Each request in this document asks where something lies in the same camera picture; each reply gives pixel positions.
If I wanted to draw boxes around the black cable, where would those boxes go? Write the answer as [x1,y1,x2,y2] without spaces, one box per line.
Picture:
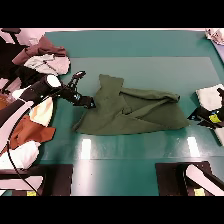
[5,139,42,197]

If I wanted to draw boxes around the white folded garment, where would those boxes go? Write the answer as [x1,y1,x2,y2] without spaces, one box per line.
[195,83,224,147]

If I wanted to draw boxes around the rust orange garment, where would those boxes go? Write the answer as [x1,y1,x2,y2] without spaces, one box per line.
[5,114,57,152]

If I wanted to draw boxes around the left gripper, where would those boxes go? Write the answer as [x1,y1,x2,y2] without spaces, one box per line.
[67,90,97,110]

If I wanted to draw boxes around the pale pink garment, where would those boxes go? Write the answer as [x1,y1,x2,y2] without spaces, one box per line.
[23,53,71,77]

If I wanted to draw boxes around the pale patterned garment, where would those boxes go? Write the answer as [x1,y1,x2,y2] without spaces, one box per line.
[204,28,224,46]

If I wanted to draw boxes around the green T-shirt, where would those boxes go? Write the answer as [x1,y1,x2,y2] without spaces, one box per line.
[72,73,191,136]

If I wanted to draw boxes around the brown garment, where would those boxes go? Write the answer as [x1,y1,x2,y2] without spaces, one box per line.
[0,94,12,112]

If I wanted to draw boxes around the black garment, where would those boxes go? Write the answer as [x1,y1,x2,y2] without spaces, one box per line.
[0,42,46,90]

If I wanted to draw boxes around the cream garment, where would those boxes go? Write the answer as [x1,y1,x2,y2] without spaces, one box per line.
[28,96,55,128]

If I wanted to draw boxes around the mauve garment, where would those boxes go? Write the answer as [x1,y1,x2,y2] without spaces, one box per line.
[12,35,68,66]

